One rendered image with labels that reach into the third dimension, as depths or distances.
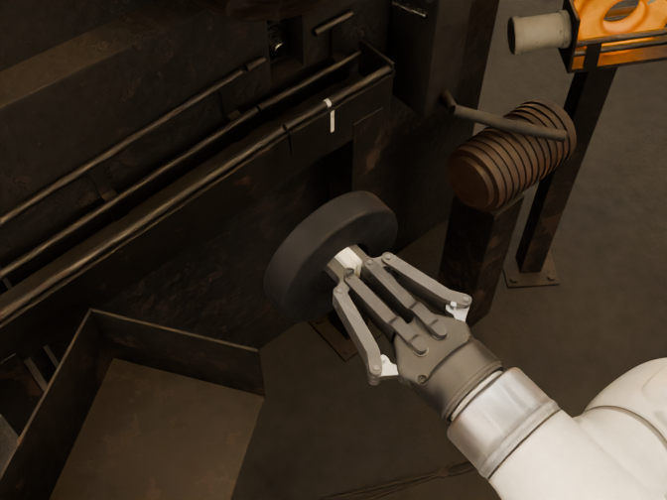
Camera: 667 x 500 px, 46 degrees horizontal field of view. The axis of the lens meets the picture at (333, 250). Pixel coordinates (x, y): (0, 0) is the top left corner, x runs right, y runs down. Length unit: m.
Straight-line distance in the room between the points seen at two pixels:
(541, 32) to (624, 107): 1.00
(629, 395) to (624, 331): 1.06
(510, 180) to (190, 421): 0.68
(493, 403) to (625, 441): 0.11
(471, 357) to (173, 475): 0.41
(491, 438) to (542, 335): 1.10
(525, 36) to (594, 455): 0.80
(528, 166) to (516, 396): 0.73
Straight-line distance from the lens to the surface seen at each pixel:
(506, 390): 0.68
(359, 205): 0.75
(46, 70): 0.98
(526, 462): 0.67
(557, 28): 1.33
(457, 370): 0.69
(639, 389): 0.78
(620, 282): 1.90
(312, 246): 0.72
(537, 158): 1.37
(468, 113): 1.29
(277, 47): 1.16
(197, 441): 0.96
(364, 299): 0.74
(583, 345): 1.78
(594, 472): 0.67
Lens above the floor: 1.48
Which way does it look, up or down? 54 degrees down
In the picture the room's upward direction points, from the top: straight up
